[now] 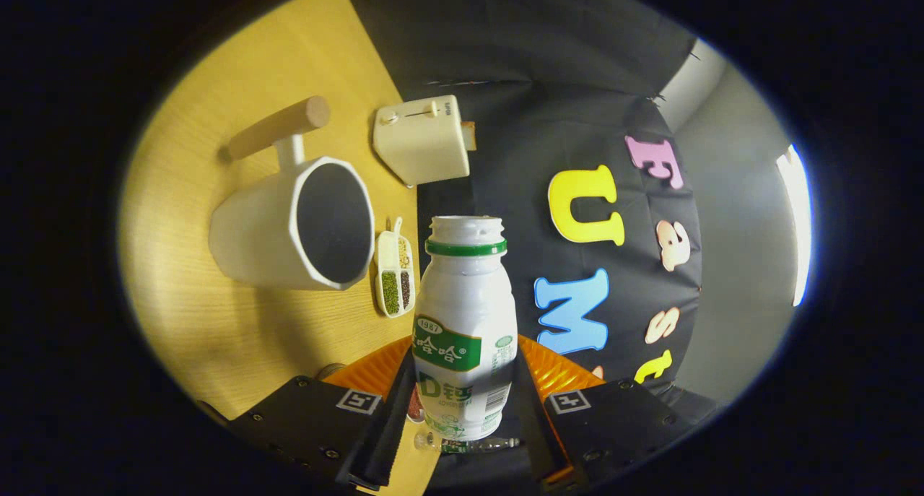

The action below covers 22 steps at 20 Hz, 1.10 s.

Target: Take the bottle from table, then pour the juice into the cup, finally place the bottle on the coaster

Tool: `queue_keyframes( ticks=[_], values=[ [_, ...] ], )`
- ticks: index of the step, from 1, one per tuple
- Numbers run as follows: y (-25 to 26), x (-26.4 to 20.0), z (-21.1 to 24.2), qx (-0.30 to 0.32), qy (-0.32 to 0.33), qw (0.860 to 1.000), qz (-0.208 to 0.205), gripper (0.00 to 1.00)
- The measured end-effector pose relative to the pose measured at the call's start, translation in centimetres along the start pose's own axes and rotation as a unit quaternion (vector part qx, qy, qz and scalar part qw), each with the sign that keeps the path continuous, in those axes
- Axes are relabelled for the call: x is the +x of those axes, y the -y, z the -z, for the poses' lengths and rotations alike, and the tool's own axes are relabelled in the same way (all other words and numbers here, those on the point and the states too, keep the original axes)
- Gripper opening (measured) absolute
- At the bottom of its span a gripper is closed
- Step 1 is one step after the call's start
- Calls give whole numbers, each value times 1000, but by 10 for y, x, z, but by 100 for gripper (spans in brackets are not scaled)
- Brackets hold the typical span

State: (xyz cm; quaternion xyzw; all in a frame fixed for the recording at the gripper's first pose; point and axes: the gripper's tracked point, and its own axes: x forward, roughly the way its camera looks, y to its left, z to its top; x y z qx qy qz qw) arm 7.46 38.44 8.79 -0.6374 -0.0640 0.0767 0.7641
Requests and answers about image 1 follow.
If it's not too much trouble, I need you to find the clear plastic water bottle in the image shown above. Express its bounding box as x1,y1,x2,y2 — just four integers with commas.
414,431,522,455

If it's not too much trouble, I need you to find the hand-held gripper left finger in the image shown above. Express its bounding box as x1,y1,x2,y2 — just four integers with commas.
199,335,419,491

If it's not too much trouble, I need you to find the white cup wooden handle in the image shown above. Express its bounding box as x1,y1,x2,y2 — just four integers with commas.
209,95,376,291

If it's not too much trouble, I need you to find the wooden table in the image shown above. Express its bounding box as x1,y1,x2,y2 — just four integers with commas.
118,0,443,496

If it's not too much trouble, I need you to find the cream white toaster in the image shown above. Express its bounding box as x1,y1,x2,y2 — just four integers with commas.
372,95,471,188

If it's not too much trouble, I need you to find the black backdrop cloth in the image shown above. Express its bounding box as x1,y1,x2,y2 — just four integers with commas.
339,0,723,491

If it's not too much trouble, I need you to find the white divided dish with beans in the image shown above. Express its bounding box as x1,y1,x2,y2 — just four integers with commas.
375,217,415,318

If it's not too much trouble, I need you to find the white juice bottle green label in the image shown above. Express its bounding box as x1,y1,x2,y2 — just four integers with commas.
412,215,519,441

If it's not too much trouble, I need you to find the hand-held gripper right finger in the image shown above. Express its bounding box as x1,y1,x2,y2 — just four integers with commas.
515,335,697,491

